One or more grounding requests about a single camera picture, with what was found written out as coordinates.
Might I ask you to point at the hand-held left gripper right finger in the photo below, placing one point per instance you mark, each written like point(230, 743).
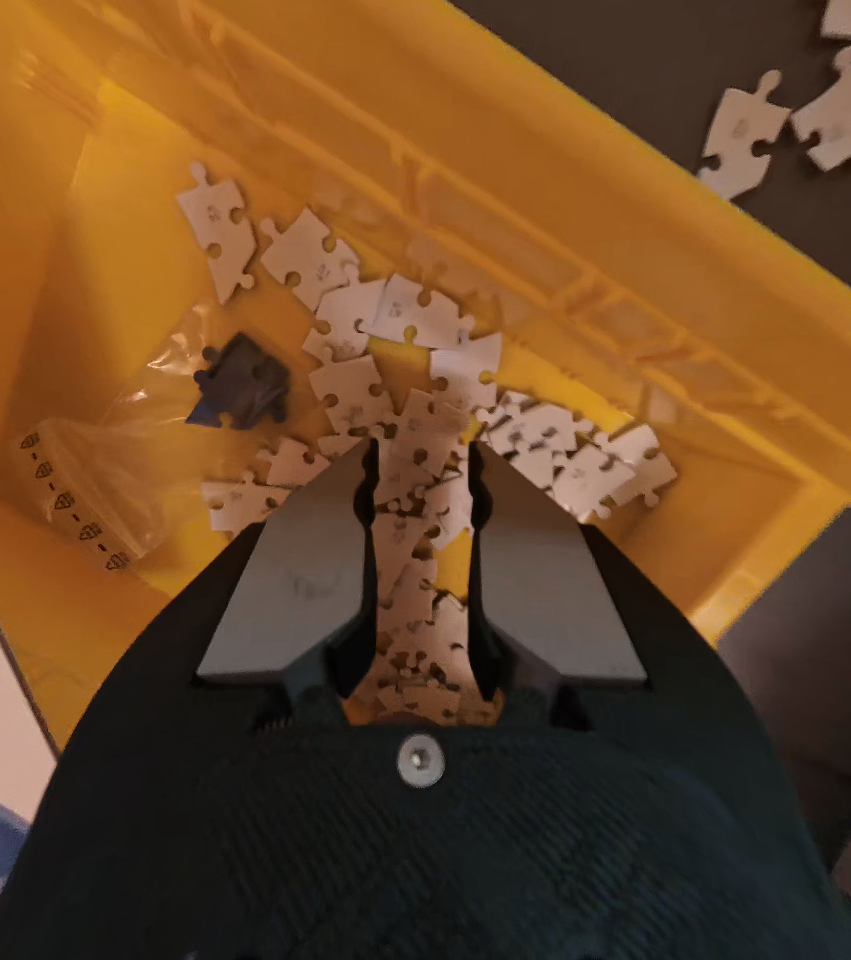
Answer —
point(553, 592)

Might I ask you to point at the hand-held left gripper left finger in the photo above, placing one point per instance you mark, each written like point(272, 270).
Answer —
point(290, 585)

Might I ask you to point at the pile of white puzzle pieces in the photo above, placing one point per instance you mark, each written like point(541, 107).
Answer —
point(350, 390)

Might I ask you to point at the yellow plastic bin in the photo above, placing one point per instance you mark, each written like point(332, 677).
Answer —
point(470, 112)

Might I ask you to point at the dark blue puzzle piece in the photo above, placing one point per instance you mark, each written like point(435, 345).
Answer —
point(245, 386)

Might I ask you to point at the loose group of puzzle pieces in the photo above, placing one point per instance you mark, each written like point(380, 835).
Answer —
point(744, 127)

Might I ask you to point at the clear plastic bag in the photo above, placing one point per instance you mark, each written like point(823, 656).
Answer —
point(95, 480)

